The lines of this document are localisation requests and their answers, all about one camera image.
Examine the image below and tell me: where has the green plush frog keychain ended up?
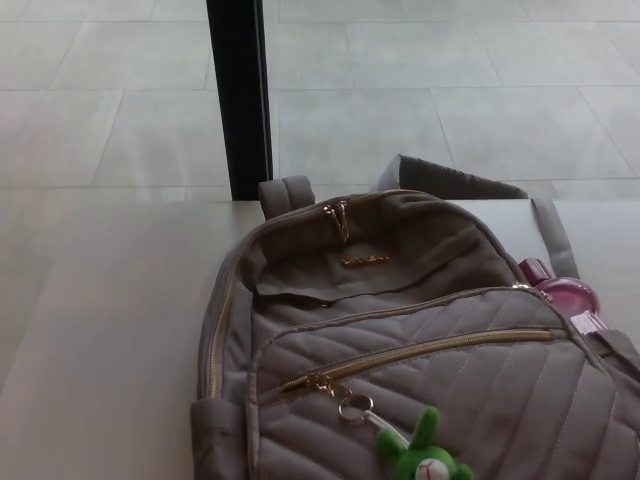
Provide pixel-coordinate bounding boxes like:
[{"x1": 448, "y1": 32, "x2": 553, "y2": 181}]
[{"x1": 335, "y1": 392, "x2": 474, "y2": 480}]

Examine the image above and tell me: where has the black vertical window frame post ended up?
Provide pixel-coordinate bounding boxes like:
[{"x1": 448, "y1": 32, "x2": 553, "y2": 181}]
[{"x1": 205, "y1": 0, "x2": 274, "y2": 203}]

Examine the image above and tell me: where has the pink transparent water bottle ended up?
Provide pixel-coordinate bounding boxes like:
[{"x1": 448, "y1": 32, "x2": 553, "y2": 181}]
[{"x1": 517, "y1": 256, "x2": 610, "y2": 336}]

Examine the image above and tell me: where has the taupe quilted backpack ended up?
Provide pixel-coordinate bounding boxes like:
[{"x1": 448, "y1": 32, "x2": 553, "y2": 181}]
[{"x1": 189, "y1": 153, "x2": 640, "y2": 480}]

